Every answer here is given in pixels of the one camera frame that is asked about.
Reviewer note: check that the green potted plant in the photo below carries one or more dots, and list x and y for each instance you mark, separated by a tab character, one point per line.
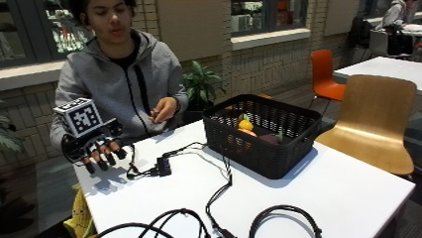
199	84

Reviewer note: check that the white marker cube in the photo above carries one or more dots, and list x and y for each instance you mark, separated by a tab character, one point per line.
78	117

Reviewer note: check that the the person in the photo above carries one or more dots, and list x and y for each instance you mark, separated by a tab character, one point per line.
118	76

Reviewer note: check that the yellow toy fruit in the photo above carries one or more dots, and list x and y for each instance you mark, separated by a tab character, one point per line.
244	124

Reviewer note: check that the green leafy plant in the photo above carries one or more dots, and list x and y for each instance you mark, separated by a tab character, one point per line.
6	135

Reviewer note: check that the orange toy carrot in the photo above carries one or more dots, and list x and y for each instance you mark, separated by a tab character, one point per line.
246	132

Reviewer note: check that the black plastic basket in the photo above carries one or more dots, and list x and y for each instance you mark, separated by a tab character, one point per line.
260	139

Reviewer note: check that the purple toy eggplant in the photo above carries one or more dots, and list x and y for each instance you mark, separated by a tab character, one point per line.
268	139

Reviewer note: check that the orange chair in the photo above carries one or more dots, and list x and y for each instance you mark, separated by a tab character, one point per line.
324	77

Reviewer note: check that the wooden chair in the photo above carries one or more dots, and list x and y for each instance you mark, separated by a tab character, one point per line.
372	124

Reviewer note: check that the white background table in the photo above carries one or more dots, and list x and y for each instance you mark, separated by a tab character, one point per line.
386	69

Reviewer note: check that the grey background chair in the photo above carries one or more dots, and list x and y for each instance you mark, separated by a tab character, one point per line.
378	43

